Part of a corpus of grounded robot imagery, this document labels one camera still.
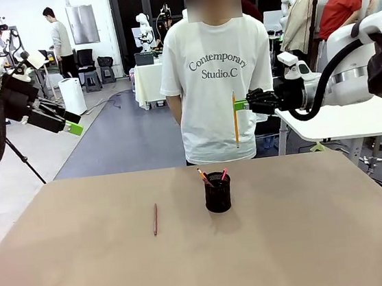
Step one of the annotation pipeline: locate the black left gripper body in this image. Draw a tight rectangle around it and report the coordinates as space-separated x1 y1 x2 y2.
0 71 43 126

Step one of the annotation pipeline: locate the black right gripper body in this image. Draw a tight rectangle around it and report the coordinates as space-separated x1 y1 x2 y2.
272 76 309 113

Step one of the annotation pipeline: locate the yellow pencil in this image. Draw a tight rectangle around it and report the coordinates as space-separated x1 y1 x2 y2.
229 91 242 150
196 166 214 188

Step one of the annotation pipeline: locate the reddish brown pencil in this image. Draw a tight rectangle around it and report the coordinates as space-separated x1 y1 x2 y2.
150 202 162 237

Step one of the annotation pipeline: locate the black mesh pen holder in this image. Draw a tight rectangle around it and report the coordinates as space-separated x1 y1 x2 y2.
202 169 235 215

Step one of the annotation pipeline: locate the white air purifier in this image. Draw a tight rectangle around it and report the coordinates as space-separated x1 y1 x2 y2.
57 76 89 119

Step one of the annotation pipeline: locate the black plastic stool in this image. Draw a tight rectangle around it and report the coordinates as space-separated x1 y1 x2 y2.
82 70 104 93

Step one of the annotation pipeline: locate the person in white t-shirt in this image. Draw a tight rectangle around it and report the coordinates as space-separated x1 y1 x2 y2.
150 0 283 169

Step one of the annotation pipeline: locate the black office chair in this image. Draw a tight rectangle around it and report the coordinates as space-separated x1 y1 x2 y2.
75 47 97 74

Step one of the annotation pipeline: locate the white side table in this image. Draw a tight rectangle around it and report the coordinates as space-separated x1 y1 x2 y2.
274 96 382 156

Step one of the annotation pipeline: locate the white robot with rack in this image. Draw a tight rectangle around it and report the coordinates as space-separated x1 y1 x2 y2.
0 12 27 67

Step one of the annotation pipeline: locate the man in grey sweater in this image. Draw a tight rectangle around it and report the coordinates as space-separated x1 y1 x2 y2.
41 3 80 82

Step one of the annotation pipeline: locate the table with cream cloth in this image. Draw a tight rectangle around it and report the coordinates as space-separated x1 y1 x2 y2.
132 61 169 112

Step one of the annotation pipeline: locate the person in dark red shirt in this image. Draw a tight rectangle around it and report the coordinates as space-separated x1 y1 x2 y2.
240 0 264 25

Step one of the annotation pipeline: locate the black box on table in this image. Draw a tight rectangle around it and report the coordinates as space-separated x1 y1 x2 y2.
134 51 155 67

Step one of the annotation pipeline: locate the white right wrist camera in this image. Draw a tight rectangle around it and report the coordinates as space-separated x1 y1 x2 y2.
276 48 323 87

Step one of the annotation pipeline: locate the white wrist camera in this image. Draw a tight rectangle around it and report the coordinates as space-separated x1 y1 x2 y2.
276 48 323 87
8 48 49 85

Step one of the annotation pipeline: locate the black right arm hose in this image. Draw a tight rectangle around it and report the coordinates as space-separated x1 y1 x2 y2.
280 18 382 124

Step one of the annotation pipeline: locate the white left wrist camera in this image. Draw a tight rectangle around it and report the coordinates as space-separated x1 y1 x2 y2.
8 48 49 85

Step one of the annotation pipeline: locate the silver wall board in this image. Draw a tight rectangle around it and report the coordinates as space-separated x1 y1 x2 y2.
65 3 101 46

